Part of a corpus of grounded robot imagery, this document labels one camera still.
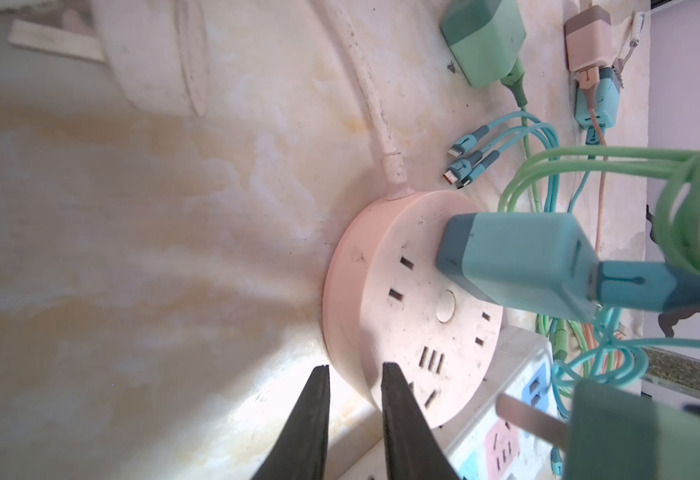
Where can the glass jar black lid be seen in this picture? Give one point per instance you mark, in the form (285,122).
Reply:
(673,371)

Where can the green USB charger plug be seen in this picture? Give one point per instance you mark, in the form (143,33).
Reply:
(612,434)

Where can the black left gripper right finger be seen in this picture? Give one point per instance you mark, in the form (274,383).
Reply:
(411,449)

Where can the light green charger plug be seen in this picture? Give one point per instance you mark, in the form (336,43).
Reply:
(486,37)

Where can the round pink power socket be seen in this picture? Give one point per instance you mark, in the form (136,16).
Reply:
(385,300)

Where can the white multicolour power strip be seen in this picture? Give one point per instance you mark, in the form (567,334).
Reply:
(476,432)

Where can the pink USB charger plug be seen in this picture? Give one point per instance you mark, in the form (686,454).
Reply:
(588,42)

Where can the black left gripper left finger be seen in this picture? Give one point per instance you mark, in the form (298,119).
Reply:
(300,451)

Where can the teal USB charger plug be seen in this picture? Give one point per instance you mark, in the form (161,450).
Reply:
(544,263)

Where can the metal fork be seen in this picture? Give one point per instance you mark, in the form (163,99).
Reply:
(636,29)

